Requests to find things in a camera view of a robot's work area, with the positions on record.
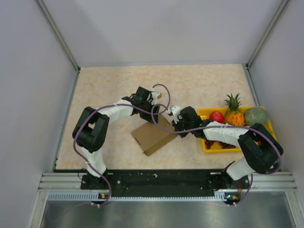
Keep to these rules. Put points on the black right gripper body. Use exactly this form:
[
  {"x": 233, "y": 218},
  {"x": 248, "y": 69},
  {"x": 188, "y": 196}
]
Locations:
[{"x": 181, "y": 124}]

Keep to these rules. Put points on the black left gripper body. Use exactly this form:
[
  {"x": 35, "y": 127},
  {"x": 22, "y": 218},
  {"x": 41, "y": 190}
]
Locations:
[{"x": 146, "y": 116}]

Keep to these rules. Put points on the brown cardboard box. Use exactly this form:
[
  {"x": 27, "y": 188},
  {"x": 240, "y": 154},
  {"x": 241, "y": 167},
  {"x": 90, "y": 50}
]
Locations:
[{"x": 150, "y": 138}]

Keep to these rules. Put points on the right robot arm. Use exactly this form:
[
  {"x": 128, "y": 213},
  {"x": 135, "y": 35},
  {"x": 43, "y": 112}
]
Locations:
[{"x": 260, "y": 149}]

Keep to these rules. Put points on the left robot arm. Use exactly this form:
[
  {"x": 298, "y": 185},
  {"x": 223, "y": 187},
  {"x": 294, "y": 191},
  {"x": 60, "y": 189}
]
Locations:
[{"x": 90, "y": 131}]

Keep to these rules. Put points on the yellow plastic tray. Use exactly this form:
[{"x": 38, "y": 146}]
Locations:
[{"x": 204, "y": 114}]

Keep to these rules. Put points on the red apple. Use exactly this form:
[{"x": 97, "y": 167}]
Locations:
[{"x": 217, "y": 116}]

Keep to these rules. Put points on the purple grape bunch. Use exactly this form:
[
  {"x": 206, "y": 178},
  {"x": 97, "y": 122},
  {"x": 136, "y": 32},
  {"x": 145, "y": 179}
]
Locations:
[{"x": 218, "y": 145}]

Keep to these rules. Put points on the orange pineapple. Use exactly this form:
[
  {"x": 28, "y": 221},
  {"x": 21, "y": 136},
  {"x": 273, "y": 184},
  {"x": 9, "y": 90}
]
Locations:
[{"x": 233, "y": 114}]

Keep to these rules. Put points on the green melon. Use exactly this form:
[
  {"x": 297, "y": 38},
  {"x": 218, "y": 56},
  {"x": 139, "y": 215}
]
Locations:
[{"x": 256, "y": 115}]

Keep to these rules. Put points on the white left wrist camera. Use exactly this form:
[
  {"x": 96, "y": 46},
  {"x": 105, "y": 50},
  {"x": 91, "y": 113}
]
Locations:
[{"x": 154, "y": 97}]

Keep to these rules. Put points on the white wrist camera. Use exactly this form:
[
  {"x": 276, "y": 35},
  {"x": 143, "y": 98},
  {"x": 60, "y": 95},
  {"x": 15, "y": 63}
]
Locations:
[
  {"x": 154, "y": 97},
  {"x": 173, "y": 114}
]

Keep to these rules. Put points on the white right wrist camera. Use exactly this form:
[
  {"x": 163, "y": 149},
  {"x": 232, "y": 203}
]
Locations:
[{"x": 173, "y": 114}]

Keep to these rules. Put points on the right aluminium frame post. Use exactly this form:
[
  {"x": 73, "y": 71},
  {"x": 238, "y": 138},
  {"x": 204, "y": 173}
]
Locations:
[{"x": 266, "y": 35}]

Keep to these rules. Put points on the aluminium frame post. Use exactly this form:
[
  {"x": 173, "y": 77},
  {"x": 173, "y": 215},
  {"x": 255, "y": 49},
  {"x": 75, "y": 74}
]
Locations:
[
  {"x": 266, "y": 35},
  {"x": 57, "y": 33}
]

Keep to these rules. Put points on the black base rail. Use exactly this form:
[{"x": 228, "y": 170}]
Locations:
[{"x": 163, "y": 183}]

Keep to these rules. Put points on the left aluminium frame post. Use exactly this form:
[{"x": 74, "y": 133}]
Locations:
[{"x": 57, "y": 33}]

